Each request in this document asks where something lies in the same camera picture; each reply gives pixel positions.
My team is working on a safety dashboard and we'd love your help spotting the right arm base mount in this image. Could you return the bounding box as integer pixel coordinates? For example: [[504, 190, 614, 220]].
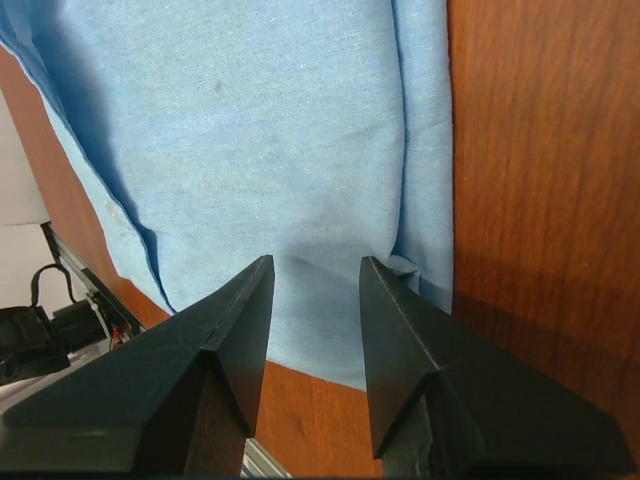
[[0, 264, 109, 386]]

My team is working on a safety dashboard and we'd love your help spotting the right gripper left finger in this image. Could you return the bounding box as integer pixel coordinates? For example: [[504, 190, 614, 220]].
[[1, 255, 275, 475]]

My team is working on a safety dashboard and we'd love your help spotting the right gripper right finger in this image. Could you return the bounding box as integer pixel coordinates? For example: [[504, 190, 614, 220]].
[[359, 257, 635, 475]]

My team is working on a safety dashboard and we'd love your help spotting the light blue long sleeve shirt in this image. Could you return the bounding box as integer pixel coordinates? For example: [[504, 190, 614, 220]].
[[1, 1, 453, 389]]

